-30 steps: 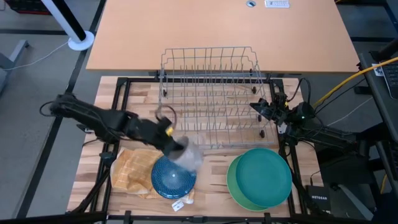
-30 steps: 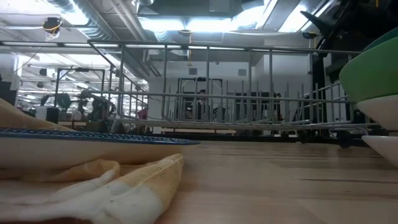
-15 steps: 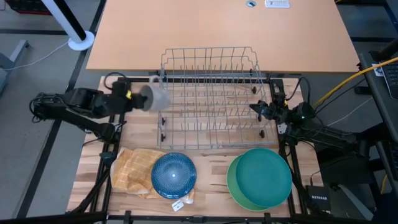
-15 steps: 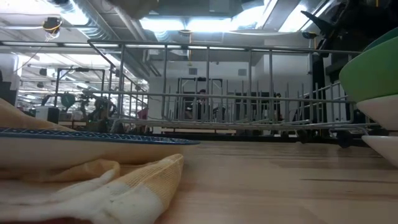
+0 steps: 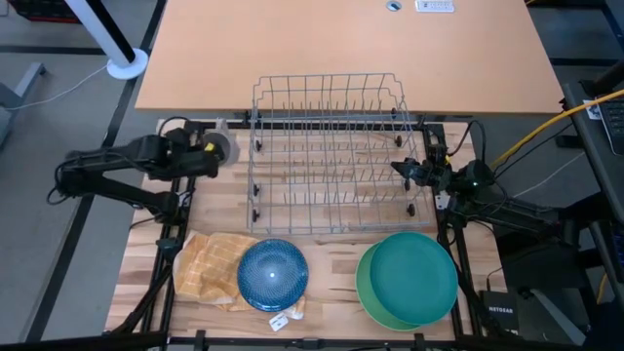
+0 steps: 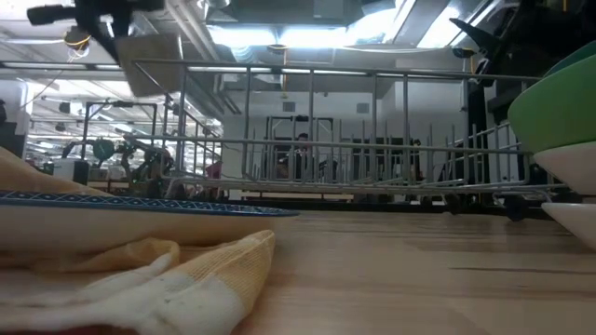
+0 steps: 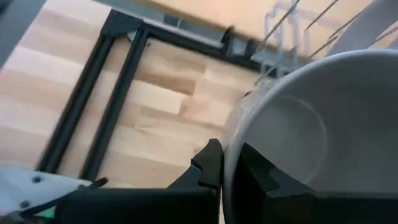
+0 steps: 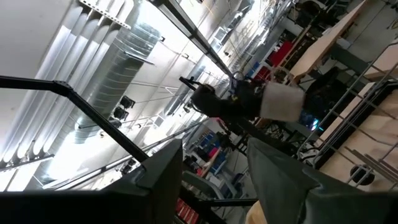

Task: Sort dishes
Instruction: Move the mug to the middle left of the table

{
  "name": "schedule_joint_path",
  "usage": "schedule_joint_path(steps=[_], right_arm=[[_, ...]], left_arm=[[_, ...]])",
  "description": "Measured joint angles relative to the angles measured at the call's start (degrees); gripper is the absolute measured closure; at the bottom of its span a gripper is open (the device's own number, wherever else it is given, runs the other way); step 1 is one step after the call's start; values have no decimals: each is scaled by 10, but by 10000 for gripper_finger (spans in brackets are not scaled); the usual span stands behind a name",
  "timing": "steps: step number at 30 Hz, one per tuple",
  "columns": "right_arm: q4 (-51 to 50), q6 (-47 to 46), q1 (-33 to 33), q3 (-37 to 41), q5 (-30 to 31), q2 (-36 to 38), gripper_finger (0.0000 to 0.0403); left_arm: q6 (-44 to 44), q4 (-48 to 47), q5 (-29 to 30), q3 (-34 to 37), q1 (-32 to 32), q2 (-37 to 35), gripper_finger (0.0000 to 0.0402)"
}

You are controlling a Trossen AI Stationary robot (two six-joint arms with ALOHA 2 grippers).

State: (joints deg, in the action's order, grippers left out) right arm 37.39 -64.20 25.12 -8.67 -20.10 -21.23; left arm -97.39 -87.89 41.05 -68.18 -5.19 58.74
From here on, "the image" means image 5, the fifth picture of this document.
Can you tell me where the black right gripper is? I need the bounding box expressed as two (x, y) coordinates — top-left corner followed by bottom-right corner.
(389, 158), (452, 192)

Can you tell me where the grey wire dish rack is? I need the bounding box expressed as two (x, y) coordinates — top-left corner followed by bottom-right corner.
(246, 72), (433, 236)

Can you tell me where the grey mug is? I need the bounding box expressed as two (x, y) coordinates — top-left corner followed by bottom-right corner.
(204, 118), (241, 168)

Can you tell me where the white printed sticker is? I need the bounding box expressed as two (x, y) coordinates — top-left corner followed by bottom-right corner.
(582, 98), (604, 121)

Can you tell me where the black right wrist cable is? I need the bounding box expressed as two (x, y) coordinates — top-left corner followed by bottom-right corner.
(446, 119), (488, 163)

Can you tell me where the small white paper tag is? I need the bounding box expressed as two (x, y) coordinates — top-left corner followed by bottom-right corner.
(268, 312), (290, 332)

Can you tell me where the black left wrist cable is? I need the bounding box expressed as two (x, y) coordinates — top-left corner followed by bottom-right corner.
(156, 115), (194, 140)

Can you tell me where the white power strip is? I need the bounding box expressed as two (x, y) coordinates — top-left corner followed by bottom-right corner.
(414, 0), (455, 14)

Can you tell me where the thin white cable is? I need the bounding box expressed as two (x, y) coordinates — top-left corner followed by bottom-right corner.
(511, 150), (586, 199)
(4, 61), (112, 111)

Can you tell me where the teal plate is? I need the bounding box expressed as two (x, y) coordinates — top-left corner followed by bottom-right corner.
(369, 231), (459, 327)

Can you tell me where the light wooden desk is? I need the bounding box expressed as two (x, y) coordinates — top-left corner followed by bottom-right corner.
(135, 0), (566, 116)

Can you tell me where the grey metal table leg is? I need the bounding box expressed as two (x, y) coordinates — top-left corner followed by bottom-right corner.
(528, 287), (586, 347)
(0, 61), (49, 147)

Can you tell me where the black Netgear network switch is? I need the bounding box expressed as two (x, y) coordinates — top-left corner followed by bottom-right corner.
(480, 290), (521, 336)

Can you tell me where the black keyboard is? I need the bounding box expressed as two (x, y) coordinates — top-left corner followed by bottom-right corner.
(597, 97), (624, 157)

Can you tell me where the light green plate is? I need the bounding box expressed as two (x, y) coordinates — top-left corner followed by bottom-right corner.
(354, 242), (421, 332)

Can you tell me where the black and white pole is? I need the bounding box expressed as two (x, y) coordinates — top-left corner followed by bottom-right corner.
(62, 0), (149, 81)

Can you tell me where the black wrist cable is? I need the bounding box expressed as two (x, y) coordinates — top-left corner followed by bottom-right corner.
(446, 119), (488, 163)
(156, 115), (194, 140)

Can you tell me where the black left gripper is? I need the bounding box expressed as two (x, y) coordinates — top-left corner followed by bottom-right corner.
(165, 139), (229, 179)

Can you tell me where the yellow checked cloth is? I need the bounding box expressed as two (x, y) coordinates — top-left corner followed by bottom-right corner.
(173, 231), (307, 322)

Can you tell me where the blue patterned plate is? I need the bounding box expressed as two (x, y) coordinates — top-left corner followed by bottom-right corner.
(237, 238), (310, 313)

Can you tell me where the yellow cable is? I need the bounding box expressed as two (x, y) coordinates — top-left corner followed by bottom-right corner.
(489, 88), (624, 170)

